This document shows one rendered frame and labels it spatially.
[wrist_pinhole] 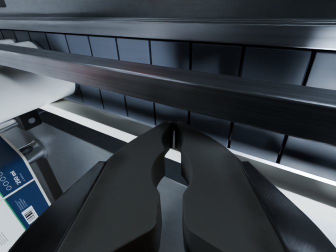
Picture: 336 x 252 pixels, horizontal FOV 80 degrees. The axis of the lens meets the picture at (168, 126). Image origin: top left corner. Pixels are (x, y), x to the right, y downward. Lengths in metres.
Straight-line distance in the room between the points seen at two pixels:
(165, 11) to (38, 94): 0.16
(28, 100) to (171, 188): 0.18
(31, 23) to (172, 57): 0.20
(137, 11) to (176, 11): 0.05
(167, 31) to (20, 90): 0.15
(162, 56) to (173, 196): 0.17
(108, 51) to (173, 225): 0.24
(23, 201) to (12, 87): 0.32
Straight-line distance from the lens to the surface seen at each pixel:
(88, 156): 0.36
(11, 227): 0.54
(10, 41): 0.37
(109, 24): 0.21
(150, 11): 0.24
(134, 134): 0.18
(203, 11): 0.21
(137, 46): 0.19
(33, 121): 0.39
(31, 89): 0.25
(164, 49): 0.17
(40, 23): 0.31
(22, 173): 0.50
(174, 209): 0.29
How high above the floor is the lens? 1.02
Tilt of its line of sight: 46 degrees down
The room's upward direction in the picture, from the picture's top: 131 degrees counter-clockwise
